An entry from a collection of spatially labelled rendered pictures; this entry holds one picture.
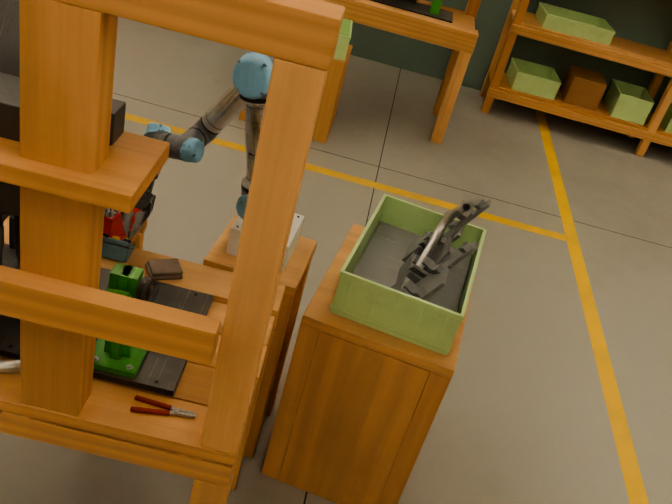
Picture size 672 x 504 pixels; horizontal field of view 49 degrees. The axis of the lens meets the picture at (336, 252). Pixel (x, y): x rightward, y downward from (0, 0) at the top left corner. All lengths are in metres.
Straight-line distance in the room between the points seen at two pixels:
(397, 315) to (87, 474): 1.27
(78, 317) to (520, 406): 2.50
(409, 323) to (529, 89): 4.79
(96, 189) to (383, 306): 1.22
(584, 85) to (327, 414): 4.99
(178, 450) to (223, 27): 1.03
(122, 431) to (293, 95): 0.95
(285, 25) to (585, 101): 5.97
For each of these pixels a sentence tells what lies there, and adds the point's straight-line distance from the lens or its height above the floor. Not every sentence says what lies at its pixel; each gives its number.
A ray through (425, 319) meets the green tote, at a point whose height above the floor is 0.90.
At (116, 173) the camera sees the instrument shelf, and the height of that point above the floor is 1.54.
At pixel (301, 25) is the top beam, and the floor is 1.91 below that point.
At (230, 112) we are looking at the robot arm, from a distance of 2.35.
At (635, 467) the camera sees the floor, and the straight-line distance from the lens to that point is 3.73.
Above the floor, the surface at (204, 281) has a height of 0.90.
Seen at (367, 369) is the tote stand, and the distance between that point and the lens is 2.48.
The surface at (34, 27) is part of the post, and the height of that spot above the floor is 1.80.
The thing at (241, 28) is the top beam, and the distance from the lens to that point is 1.28.
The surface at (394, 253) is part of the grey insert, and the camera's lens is 2.75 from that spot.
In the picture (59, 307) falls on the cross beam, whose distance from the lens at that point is 1.62.
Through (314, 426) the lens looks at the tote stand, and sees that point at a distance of 2.71.
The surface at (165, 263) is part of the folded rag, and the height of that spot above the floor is 0.93.
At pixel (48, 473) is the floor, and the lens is 2.92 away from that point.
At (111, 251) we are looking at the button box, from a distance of 2.33.
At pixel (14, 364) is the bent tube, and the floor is 0.93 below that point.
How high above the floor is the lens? 2.27
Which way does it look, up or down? 32 degrees down
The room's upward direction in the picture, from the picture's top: 16 degrees clockwise
